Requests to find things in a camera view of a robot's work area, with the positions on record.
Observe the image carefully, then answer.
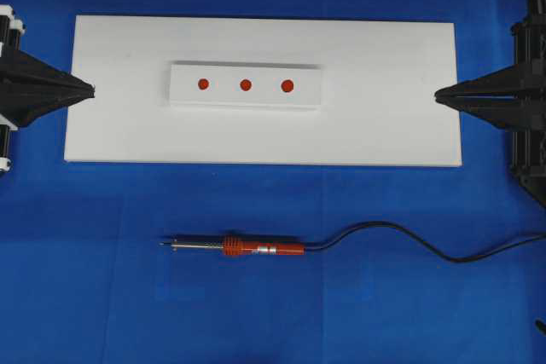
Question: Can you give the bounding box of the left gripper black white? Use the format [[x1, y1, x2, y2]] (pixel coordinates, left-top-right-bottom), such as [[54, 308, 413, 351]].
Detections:
[[0, 4, 96, 174]]

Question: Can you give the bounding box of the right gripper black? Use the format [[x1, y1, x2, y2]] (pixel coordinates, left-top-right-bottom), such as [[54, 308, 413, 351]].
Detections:
[[433, 18, 546, 207]]

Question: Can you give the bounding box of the black soldering iron cable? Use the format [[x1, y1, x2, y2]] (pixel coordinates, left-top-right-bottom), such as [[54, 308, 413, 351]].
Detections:
[[303, 221, 546, 263]]

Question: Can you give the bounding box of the red handled soldering iron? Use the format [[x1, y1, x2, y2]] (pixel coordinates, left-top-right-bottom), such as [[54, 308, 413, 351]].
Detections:
[[160, 235, 305, 257]]

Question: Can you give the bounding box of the large white base board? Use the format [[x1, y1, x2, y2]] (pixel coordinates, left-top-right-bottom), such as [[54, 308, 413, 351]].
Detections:
[[64, 15, 462, 167]]

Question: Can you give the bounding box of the small white raised plate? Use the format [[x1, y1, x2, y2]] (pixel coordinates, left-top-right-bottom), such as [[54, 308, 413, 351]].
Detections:
[[169, 62, 322, 110]]

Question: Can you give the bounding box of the blue table mat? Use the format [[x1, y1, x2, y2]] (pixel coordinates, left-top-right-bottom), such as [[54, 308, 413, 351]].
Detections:
[[1, 0, 545, 363]]

